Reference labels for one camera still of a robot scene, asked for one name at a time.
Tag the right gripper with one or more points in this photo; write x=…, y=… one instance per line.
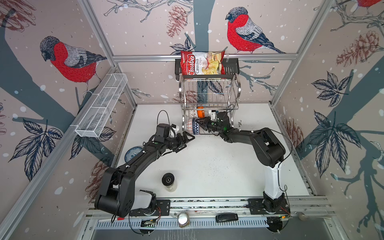
x=205, y=125

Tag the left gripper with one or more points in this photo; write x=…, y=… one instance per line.
x=185, y=139

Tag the orange plastic bowl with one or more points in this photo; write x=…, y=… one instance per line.
x=201, y=112

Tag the red patterned bowl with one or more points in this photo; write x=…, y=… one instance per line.
x=189, y=126

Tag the steel two-tier dish rack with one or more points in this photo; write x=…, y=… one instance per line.
x=213, y=92

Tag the blue floral bowl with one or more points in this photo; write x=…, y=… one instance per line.
x=132, y=152

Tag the dark blue patterned bowl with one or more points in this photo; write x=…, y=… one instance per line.
x=195, y=127

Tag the white brown lattice bowl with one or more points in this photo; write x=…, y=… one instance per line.
x=190, y=114

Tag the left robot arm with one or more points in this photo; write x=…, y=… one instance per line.
x=117, y=192

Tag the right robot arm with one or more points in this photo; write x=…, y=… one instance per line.
x=269, y=151

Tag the black lidded glass jar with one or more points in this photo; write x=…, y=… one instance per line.
x=169, y=182

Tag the red cassava chips bag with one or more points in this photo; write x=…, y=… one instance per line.
x=202, y=63

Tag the round silver object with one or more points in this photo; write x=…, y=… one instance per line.
x=183, y=220

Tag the black remote device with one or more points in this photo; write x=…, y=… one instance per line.
x=228, y=217

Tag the black wall basket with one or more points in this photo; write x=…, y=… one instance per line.
x=231, y=66

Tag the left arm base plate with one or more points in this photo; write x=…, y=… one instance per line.
x=162, y=208

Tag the white wire wall basket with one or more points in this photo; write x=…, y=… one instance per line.
x=98, y=114

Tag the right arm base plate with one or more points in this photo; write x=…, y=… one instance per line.
x=257, y=207

